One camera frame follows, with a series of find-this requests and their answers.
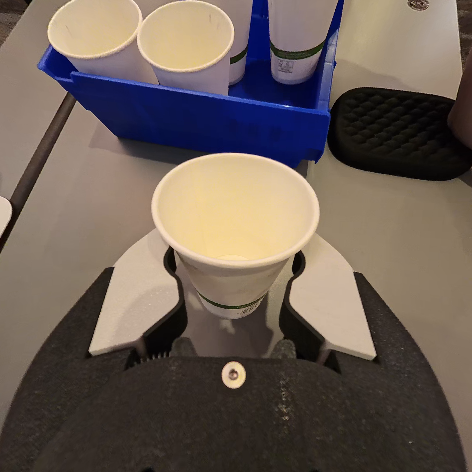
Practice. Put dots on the blue plastic bin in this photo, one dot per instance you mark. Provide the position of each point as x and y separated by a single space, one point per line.
184 118

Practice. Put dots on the white mount plate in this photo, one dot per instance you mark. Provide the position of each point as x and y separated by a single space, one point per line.
4 214

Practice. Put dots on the white paper cup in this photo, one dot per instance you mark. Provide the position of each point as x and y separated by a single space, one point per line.
240 44
96 29
299 37
186 37
236 206

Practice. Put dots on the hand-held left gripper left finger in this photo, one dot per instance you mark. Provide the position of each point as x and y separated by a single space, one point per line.
133 306

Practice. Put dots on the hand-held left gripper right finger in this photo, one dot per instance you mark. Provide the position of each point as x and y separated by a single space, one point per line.
332 306

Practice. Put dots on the round table grommet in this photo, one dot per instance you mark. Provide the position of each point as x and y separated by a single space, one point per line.
418 4

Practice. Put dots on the person's right forearm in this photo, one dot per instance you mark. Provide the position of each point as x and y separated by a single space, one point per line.
463 103

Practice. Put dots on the black wrist rest pad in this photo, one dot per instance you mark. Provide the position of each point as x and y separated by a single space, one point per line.
398 133

